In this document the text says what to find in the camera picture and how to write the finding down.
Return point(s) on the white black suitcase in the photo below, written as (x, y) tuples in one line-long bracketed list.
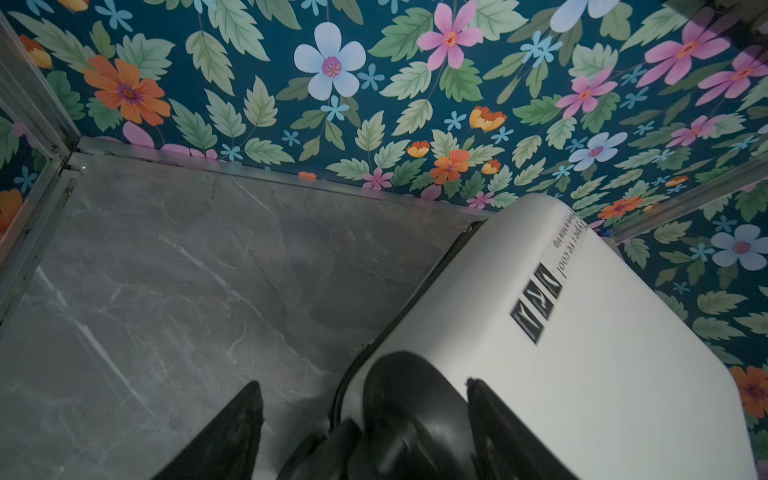
[(535, 304)]

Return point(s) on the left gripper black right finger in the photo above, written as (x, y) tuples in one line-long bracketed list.
[(504, 447)]

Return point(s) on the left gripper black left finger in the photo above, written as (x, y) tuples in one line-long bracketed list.
[(228, 445)]

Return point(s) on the aluminium frame bar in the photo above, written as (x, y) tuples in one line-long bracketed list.
[(753, 171)]

